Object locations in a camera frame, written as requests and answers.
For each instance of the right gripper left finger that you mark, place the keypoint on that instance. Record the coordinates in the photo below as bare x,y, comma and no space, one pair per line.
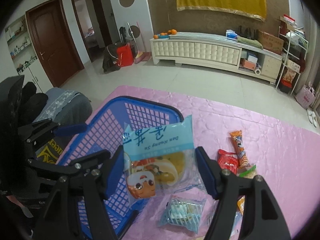
100,192

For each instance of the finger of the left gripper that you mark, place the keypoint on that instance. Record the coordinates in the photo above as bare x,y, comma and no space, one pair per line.
67,128
82,162

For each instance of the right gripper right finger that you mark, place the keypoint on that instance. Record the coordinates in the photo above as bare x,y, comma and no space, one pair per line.
262,219

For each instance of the orange chip packet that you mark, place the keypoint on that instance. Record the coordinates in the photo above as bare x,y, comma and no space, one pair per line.
241,204

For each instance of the long cracker pack green ends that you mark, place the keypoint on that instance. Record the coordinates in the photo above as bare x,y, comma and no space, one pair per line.
247,172

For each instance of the egg yolk pastry blue pack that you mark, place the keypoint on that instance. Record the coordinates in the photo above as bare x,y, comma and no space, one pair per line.
160,160

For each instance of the light blue striped snack pack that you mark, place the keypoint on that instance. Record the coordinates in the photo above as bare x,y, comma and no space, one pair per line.
183,212

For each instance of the orange stick snack pack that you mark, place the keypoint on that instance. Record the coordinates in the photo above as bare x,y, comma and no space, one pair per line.
237,141

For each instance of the red snack packet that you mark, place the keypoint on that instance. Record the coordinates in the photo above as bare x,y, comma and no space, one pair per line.
227,160

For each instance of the dark brown wooden door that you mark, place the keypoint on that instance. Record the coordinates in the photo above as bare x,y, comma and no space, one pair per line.
52,41

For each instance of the black bag on floor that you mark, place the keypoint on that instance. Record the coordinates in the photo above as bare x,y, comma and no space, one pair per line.
111,57

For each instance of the white slippers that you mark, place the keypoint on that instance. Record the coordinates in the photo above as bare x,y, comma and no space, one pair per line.
312,117

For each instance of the red bag on floor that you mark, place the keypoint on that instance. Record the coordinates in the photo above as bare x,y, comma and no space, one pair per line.
125,57

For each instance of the pink shopping bag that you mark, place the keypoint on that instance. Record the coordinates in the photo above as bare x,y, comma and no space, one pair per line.
306,96

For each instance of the broom and dustpan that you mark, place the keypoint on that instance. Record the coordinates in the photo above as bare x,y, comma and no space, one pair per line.
140,54

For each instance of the oranges on blue plate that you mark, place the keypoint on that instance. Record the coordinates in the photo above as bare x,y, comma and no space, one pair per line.
164,35

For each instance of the white metal shelf rack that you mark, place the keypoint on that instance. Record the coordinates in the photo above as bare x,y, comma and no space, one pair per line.
295,50

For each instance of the cardboard box on cabinet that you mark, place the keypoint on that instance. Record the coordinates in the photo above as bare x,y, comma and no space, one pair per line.
270,42

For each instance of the green folded cloth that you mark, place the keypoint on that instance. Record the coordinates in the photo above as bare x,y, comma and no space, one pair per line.
246,42

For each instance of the white TV cabinet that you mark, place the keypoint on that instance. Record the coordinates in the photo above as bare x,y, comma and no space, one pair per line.
218,52

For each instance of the blue tissue pack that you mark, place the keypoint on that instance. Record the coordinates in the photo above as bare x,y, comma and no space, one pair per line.
230,34

